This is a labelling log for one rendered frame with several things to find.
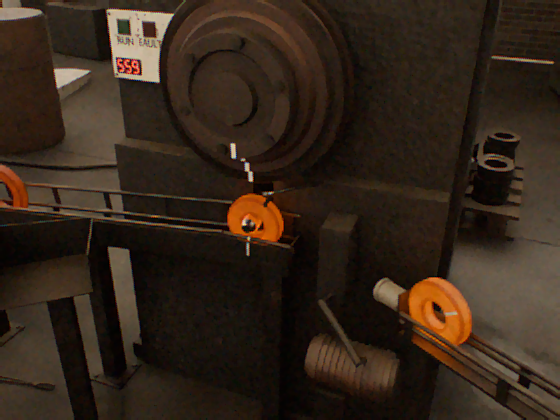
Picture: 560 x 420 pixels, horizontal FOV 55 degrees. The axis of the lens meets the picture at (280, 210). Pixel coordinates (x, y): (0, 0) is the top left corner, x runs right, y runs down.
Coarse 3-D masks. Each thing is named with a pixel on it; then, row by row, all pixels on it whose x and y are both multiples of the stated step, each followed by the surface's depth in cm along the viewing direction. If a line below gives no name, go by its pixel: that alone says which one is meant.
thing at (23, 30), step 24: (0, 24) 337; (24, 24) 346; (0, 48) 342; (24, 48) 350; (48, 48) 372; (0, 72) 348; (24, 72) 355; (48, 72) 373; (0, 96) 355; (24, 96) 361; (48, 96) 376; (0, 120) 363; (24, 120) 367; (48, 120) 380; (0, 144) 371; (24, 144) 374; (48, 144) 385
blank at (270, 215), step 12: (240, 204) 144; (252, 204) 142; (228, 216) 147; (240, 216) 145; (264, 216) 142; (276, 216) 141; (240, 228) 147; (264, 228) 144; (276, 228) 142; (276, 240) 144
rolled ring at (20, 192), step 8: (0, 168) 173; (8, 168) 174; (0, 176) 173; (8, 176) 172; (16, 176) 174; (8, 184) 173; (16, 184) 173; (16, 192) 174; (24, 192) 175; (0, 200) 183; (16, 200) 175; (24, 200) 176
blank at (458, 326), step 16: (416, 288) 121; (432, 288) 117; (448, 288) 114; (416, 304) 122; (432, 304) 123; (448, 304) 114; (464, 304) 113; (432, 320) 121; (448, 320) 115; (464, 320) 112; (448, 336) 116; (464, 336) 114
